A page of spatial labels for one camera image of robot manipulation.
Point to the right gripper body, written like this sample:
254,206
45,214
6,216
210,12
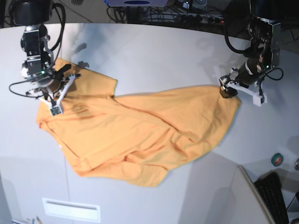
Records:
54,85

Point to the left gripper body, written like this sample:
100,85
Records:
252,71

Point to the orange t-shirt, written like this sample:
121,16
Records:
136,138

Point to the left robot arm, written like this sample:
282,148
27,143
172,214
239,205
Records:
262,55

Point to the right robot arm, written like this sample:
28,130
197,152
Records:
38,68

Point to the black power strip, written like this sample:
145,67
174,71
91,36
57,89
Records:
201,18

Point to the green tape roll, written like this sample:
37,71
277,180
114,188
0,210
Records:
277,159

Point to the silver metal knob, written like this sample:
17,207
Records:
296,165

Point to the black keyboard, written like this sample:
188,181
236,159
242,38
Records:
269,188

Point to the white partition board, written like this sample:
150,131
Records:
249,205

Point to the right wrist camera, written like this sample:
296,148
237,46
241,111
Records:
56,110

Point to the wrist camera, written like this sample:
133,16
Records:
259,100
56,110

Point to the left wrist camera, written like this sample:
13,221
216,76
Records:
259,100

